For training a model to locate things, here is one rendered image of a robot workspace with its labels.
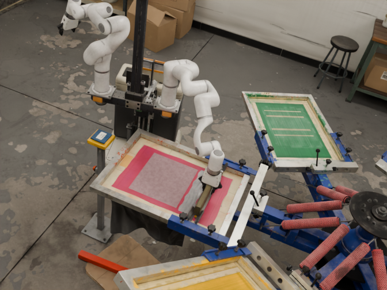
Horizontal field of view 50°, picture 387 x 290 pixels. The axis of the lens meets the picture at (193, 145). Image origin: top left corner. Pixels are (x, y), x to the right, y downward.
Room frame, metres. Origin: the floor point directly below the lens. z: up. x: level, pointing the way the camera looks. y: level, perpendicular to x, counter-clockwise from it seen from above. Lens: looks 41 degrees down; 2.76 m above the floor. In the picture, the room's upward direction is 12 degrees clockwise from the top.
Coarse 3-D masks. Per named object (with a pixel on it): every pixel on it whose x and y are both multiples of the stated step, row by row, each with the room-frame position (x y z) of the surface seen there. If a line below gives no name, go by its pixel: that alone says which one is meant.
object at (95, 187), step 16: (128, 144) 1.89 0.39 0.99; (160, 144) 1.98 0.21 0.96; (176, 144) 1.98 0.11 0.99; (112, 160) 1.73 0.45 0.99; (208, 160) 1.90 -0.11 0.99; (240, 176) 1.85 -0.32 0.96; (96, 192) 1.49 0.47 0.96; (112, 192) 1.49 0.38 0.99; (240, 192) 1.68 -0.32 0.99; (144, 208) 1.42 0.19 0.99; (224, 224) 1.42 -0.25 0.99
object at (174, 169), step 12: (144, 156) 1.85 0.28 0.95; (156, 156) 1.87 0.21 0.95; (168, 156) 1.90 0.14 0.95; (144, 168) 1.75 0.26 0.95; (156, 168) 1.77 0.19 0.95; (168, 168) 1.79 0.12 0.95; (180, 168) 1.81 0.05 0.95; (192, 168) 1.83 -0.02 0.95; (180, 180) 1.71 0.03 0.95; (192, 180) 1.73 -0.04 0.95; (228, 180) 1.79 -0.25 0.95; (216, 192) 1.68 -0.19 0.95
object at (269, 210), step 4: (268, 208) 1.56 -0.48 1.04; (272, 208) 1.56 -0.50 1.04; (252, 212) 1.54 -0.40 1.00; (264, 212) 1.52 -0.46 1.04; (268, 212) 1.53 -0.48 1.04; (272, 212) 1.53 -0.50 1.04; (276, 212) 1.54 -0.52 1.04; (280, 212) 1.55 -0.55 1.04; (284, 212) 1.55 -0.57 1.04; (260, 216) 1.53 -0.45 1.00; (268, 216) 1.52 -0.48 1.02; (272, 216) 1.51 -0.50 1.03; (276, 216) 1.51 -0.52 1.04; (280, 216) 1.52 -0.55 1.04; (272, 220) 1.51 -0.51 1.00; (276, 220) 1.50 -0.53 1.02; (280, 220) 1.50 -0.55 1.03
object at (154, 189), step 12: (132, 168) 1.73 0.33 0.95; (120, 180) 1.62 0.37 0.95; (132, 180) 1.64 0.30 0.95; (144, 180) 1.65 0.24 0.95; (156, 180) 1.67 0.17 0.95; (168, 180) 1.69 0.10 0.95; (132, 192) 1.55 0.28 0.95; (144, 192) 1.56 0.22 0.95; (156, 192) 1.58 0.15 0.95; (168, 192) 1.60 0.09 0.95; (180, 192) 1.62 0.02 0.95; (156, 204) 1.49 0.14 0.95; (168, 204) 1.51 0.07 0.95; (180, 204) 1.53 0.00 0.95; (216, 204) 1.58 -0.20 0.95; (204, 216) 1.48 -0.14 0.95; (216, 216) 1.50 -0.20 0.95
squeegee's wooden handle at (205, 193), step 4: (208, 188) 1.60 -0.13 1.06; (212, 188) 1.65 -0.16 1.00; (204, 192) 1.56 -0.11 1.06; (208, 192) 1.57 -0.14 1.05; (200, 196) 1.53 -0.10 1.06; (204, 196) 1.53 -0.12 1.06; (200, 200) 1.50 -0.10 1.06; (204, 200) 1.51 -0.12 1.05; (196, 204) 1.47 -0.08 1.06; (200, 204) 1.47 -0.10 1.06; (196, 208) 1.45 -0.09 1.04; (200, 208) 1.45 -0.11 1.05; (196, 212) 1.45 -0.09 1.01
